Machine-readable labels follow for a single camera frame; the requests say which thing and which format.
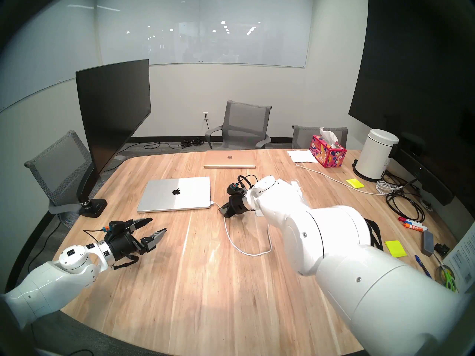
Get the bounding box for white printed paper sheet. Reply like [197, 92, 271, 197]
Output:
[442, 222, 475, 296]

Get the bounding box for black cables on floor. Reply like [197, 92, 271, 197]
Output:
[143, 138, 205, 150]

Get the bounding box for white cylindrical bin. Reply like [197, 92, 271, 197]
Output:
[352, 129, 400, 182]

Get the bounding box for silver MacBook laptop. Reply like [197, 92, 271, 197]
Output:
[137, 177, 213, 214]

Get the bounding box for large yellow sticky note pad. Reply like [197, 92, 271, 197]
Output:
[384, 240, 408, 258]

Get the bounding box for grey whiteboard eraser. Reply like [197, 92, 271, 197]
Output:
[421, 231, 435, 257]

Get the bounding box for wide glass wall whiteboard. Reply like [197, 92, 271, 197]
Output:
[96, 0, 314, 68]

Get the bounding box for green scissors in cup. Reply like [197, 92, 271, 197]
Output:
[434, 264, 458, 293]

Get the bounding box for gold MacBook laptop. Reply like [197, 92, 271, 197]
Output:
[203, 150, 257, 169]

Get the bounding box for long thin white cable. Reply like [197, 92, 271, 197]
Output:
[295, 165, 403, 195]

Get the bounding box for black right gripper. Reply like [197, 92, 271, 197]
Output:
[219, 193, 256, 219]

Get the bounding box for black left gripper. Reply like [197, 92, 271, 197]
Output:
[104, 217, 167, 262]

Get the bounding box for colourful floral tissue box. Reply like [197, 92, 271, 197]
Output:
[309, 128, 347, 168]

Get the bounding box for grey mesh chair with armrests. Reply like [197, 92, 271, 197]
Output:
[205, 100, 272, 150]

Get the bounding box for green handled scissors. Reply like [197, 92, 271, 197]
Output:
[434, 255, 457, 293]

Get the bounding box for white paper napkin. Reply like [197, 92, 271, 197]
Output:
[287, 149, 320, 164]

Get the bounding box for blue ballpoint pen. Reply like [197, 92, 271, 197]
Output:
[415, 254, 433, 280]

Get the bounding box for black coiled cable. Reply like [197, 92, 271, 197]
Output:
[385, 172, 425, 222]

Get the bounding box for grey mesh armless chair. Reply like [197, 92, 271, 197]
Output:
[24, 130, 93, 226]

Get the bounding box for large black wall television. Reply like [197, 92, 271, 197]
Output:
[348, 0, 475, 181]

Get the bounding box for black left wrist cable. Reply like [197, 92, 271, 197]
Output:
[82, 227, 111, 244]

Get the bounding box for black curved desk monitor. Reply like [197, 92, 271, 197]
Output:
[76, 59, 152, 174]

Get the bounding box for frosted glass wall panel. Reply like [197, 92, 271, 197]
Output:
[0, 0, 101, 111]

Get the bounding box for white laptop charging cable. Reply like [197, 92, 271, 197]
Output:
[209, 200, 273, 256]

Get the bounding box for black plastic laptop stand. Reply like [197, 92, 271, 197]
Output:
[364, 218, 384, 253]

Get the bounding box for grey mesh office chair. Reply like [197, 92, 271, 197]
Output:
[292, 125, 348, 150]

